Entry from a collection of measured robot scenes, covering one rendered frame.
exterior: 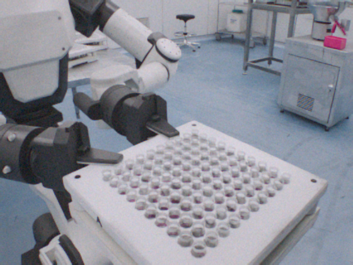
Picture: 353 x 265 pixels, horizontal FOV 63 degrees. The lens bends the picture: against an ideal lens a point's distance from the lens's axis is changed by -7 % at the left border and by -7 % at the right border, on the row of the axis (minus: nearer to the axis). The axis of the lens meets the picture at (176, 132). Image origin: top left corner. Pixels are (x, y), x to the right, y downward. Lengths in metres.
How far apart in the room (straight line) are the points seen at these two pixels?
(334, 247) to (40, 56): 1.66
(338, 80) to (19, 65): 2.52
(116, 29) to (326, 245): 1.52
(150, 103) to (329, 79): 2.48
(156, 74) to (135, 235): 0.53
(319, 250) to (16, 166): 1.60
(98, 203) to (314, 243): 1.58
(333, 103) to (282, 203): 2.58
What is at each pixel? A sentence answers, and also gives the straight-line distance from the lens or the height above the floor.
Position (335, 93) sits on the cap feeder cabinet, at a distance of 2.90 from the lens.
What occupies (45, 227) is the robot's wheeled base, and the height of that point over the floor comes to 0.35.
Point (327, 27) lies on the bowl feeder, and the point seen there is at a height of 0.89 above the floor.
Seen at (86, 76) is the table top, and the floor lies 0.86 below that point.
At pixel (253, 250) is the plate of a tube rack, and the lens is 0.31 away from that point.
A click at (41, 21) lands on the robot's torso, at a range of 0.80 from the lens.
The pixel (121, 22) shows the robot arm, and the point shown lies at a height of 1.16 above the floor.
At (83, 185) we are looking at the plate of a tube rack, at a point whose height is 1.04.
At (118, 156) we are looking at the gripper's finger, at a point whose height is 1.05.
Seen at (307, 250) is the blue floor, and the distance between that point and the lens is 1.80.
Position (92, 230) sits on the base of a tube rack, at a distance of 0.39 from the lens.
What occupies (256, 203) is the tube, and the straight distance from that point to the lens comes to 0.35.
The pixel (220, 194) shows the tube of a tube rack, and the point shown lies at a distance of 0.36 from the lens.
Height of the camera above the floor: 1.27
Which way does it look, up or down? 28 degrees down
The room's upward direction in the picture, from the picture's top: straight up
